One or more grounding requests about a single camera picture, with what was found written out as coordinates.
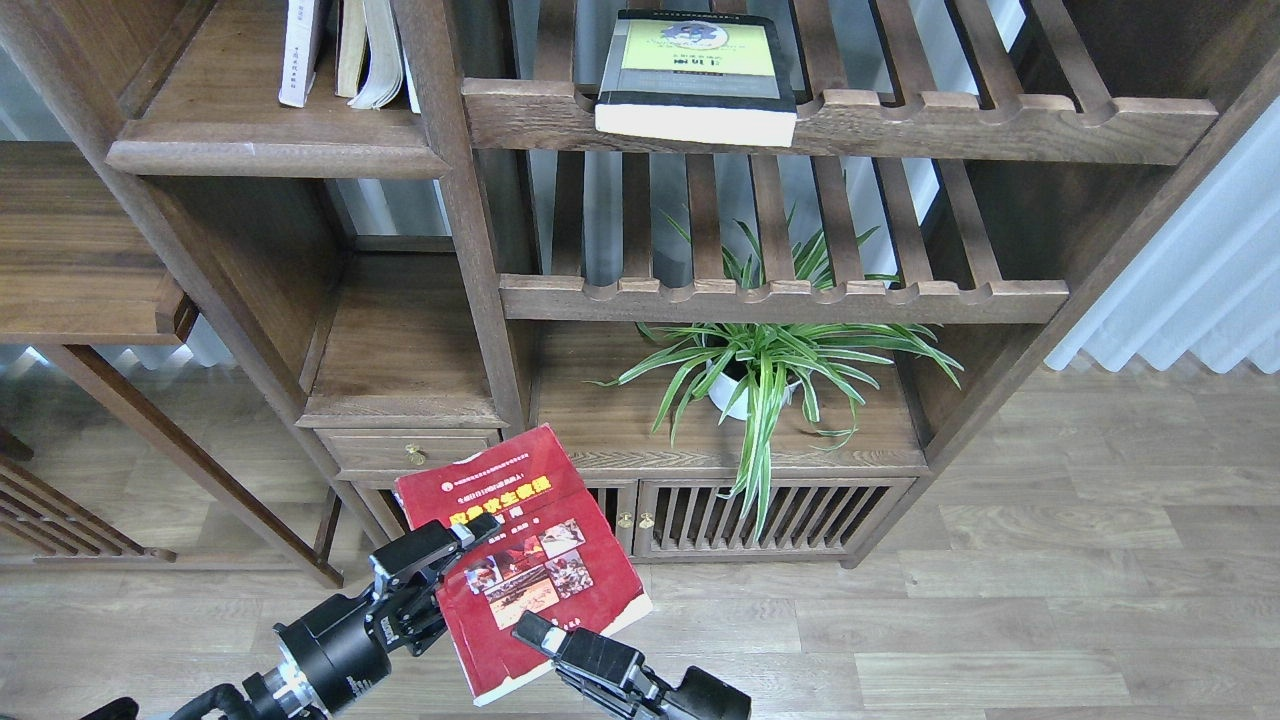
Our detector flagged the beige upright book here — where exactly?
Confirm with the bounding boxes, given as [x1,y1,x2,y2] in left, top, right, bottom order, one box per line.
[335,0,369,99]

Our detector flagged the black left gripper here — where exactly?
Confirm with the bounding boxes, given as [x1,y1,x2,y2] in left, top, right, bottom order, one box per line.
[271,512,503,717]

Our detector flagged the white plant pot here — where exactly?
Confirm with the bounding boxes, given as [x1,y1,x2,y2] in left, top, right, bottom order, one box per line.
[704,357,801,421]

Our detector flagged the white pleated curtain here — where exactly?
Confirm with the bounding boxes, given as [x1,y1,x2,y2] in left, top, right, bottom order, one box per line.
[1046,102,1279,374]

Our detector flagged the white lavender book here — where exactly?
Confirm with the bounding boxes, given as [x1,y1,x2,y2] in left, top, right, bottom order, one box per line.
[278,0,332,108]

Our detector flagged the green spider plant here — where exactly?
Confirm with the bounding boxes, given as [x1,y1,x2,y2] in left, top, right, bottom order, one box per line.
[596,205,965,541]

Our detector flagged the brass drawer knob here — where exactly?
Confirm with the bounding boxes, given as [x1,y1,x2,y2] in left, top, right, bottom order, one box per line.
[404,443,428,468]

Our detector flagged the dark wooden side table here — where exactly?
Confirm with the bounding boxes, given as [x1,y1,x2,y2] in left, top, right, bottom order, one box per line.
[3,141,340,587]

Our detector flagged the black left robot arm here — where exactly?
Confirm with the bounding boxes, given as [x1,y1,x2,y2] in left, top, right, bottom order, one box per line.
[172,512,500,719]

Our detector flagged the red cover book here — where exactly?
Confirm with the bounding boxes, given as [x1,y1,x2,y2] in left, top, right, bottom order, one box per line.
[396,425,652,706]

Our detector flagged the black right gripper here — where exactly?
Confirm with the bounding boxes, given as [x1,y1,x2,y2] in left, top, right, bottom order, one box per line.
[512,610,751,719]

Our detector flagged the yellow and black book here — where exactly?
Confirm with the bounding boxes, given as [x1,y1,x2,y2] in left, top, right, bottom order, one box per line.
[594,9,797,147]

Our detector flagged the dark wooden bookshelf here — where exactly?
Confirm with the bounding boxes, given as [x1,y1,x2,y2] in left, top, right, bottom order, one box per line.
[3,1,1277,566]

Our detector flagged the open-paged upright book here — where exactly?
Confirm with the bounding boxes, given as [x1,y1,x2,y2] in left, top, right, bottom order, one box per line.
[347,1,404,109]

